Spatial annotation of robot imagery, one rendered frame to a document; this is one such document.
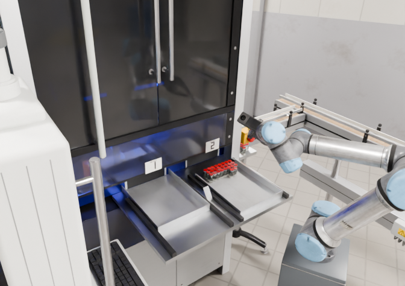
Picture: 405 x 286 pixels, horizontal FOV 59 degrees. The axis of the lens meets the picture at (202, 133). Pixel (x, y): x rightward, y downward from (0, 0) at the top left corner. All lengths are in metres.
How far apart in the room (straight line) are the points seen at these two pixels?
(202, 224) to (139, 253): 0.49
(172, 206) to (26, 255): 0.85
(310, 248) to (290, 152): 0.36
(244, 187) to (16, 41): 1.14
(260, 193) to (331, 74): 2.59
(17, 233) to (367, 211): 0.99
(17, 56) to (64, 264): 0.66
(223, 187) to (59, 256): 1.00
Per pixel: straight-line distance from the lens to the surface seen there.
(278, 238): 2.85
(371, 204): 1.27
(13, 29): 1.28
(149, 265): 2.03
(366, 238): 3.08
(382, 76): 4.14
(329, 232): 1.37
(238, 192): 1.74
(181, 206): 1.64
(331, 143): 1.36
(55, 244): 0.93
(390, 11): 4.02
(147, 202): 1.67
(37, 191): 0.83
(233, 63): 1.73
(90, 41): 1.26
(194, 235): 1.51
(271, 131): 1.24
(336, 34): 4.05
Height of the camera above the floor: 1.92
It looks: 28 degrees down
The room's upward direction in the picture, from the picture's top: 2 degrees clockwise
